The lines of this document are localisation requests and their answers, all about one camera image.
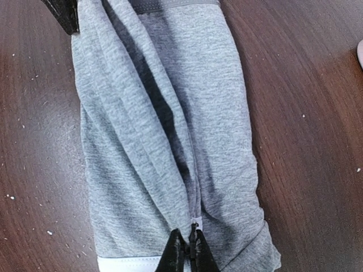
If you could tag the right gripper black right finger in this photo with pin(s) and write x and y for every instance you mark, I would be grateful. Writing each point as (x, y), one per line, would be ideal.
(201, 258)

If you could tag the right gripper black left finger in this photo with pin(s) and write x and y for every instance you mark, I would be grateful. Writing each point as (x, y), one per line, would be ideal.
(173, 256)

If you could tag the grey boxer briefs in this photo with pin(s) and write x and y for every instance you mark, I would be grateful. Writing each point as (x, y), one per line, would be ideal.
(166, 135)

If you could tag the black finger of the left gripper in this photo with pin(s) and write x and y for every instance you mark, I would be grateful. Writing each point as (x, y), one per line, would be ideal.
(65, 12)

